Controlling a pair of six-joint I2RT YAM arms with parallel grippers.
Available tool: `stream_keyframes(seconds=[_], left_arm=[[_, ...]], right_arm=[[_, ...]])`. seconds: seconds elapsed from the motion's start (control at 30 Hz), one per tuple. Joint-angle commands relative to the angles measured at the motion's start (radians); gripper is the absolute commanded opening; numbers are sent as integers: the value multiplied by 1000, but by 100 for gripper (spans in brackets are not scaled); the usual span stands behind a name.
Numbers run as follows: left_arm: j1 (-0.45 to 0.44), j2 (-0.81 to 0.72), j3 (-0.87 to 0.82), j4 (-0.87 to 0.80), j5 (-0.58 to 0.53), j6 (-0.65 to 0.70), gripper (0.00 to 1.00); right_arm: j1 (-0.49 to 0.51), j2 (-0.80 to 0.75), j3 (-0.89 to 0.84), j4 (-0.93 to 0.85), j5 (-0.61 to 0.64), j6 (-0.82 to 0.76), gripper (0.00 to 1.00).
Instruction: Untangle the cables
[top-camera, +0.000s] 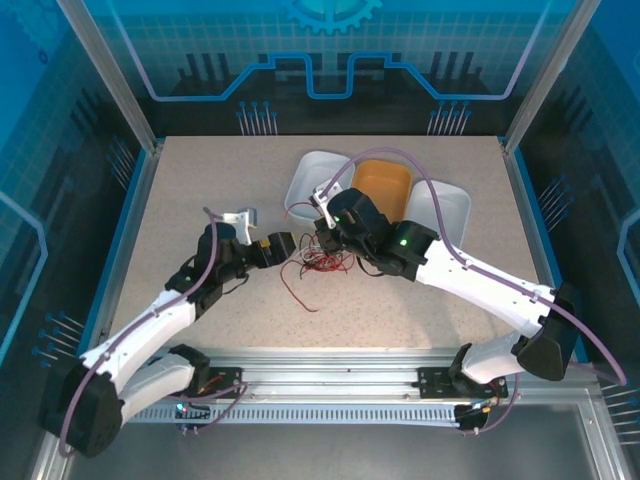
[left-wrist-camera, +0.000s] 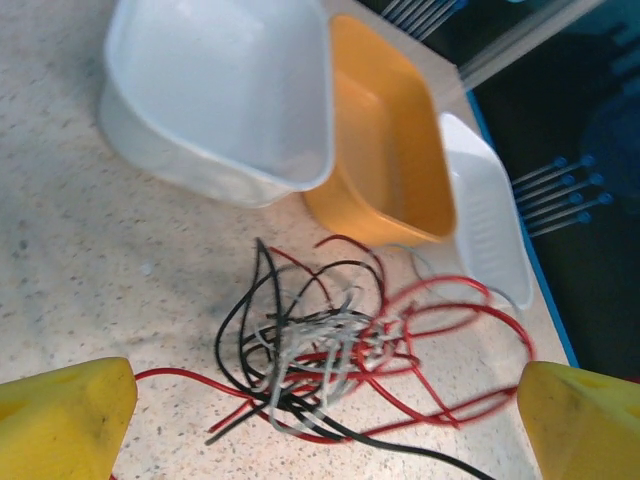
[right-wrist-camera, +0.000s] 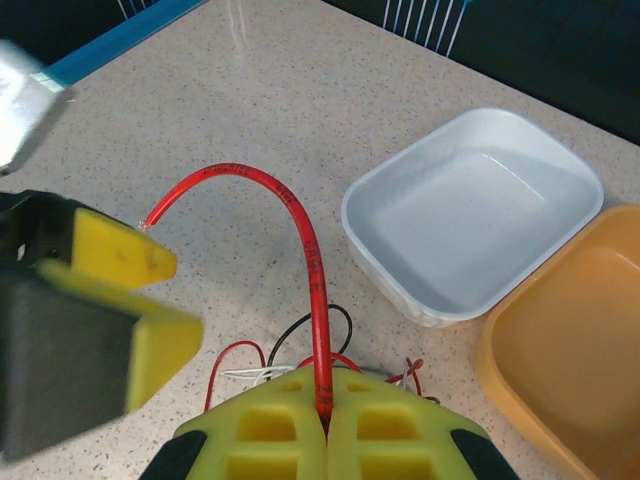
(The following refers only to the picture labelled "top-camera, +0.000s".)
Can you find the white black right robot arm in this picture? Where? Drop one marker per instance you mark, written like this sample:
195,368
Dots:
490,285

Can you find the aluminium mounting rail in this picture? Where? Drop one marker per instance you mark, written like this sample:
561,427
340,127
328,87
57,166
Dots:
325,372

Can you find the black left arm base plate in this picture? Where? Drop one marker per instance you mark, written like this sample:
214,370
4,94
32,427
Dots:
222,380

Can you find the aluminium frame post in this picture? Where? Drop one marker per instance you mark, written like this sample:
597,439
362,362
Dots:
114,80
547,80

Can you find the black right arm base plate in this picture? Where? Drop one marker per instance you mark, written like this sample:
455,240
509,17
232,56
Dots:
435,382

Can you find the white plastic bin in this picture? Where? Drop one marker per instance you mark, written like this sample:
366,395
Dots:
455,210
315,175

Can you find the orange plastic bin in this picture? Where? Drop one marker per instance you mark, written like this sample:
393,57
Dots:
380,182

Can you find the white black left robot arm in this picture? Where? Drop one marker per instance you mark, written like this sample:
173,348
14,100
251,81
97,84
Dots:
150,325

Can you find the aluminium table side rail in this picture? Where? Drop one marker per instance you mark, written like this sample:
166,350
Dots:
540,250
127,250

